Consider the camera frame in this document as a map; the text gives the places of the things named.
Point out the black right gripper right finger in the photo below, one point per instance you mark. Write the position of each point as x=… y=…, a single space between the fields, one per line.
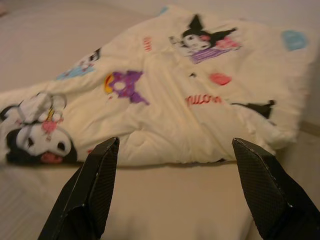
x=275 y=200

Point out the cream sheeted mattress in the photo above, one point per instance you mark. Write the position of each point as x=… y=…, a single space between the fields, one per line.
x=175 y=200

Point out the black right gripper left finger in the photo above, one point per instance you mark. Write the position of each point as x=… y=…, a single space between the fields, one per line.
x=87 y=195

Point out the cream cartoon print blanket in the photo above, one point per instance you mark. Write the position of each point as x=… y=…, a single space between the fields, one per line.
x=175 y=100

